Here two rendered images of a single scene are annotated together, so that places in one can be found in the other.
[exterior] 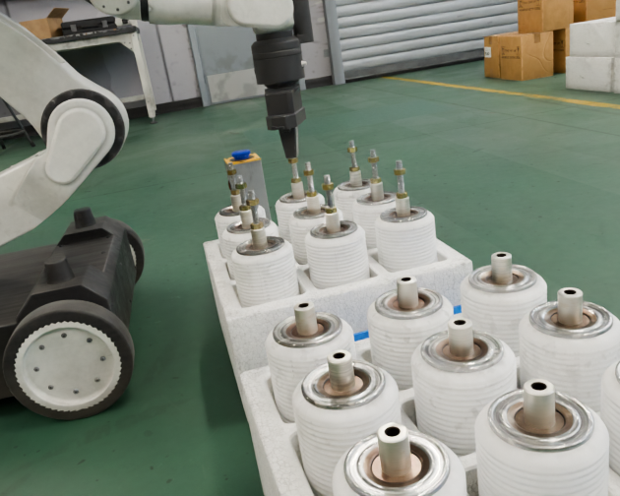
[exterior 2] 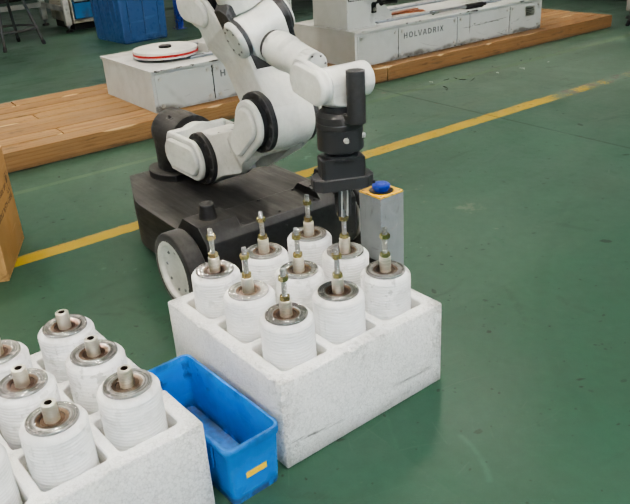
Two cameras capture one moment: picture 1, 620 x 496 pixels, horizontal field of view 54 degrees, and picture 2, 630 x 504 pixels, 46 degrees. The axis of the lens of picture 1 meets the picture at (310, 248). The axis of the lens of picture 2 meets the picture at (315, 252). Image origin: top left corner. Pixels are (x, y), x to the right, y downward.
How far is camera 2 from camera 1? 1.33 m
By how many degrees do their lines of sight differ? 59
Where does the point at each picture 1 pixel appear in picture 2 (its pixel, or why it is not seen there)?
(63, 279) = (202, 219)
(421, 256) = (268, 353)
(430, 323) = (69, 368)
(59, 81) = (252, 82)
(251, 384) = not seen: hidden behind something
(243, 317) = (173, 306)
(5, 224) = (228, 163)
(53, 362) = (172, 264)
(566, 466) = not seen: outside the picture
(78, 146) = (242, 134)
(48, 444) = (151, 307)
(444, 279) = (263, 381)
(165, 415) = not seen: hidden behind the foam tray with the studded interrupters
